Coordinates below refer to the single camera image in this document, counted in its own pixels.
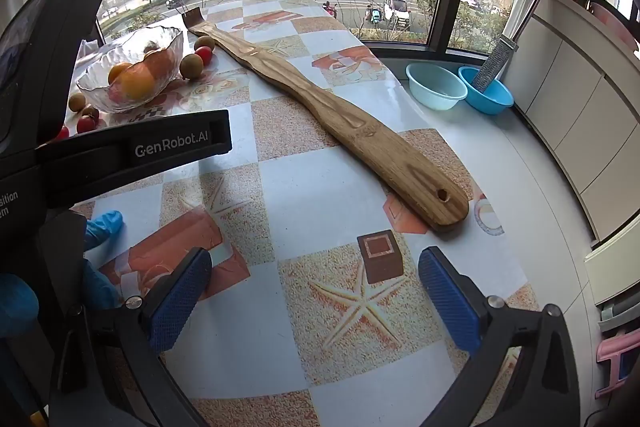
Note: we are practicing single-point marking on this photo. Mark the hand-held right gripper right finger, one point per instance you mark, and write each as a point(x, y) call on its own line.
point(447, 302)

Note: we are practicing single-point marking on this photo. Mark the brown longan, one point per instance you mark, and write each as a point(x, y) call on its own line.
point(191, 66)
point(205, 42)
point(91, 111)
point(76, 101)

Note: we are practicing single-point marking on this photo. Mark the clear glass bowl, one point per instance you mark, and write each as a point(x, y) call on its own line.
point(95, 83)

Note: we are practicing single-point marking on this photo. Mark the person's left hand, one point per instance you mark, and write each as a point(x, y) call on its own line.
point(102, 224)

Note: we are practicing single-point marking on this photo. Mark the pink plastic stool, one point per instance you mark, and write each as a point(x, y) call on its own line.
point(615, 353)

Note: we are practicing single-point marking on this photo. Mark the red cherry tomato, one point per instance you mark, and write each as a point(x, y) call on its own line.
point(61, 133)
point(204, 56)
point(86, 124)

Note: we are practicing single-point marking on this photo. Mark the light blue plastic basin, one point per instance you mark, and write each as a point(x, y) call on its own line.
point(435, 87)

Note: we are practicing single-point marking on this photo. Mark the orange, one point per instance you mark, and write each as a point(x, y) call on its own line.
point(116, 72)
point(136, 83)

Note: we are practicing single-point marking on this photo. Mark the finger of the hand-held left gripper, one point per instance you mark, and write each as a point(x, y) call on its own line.
point(150, 147)

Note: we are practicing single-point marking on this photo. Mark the metal grater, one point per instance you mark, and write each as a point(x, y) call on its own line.
point(492, 67)

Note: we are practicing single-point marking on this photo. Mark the white cabinet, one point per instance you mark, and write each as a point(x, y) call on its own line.
point(575, 107)

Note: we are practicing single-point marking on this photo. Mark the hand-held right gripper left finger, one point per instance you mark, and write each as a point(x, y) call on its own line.
point(180, 299)

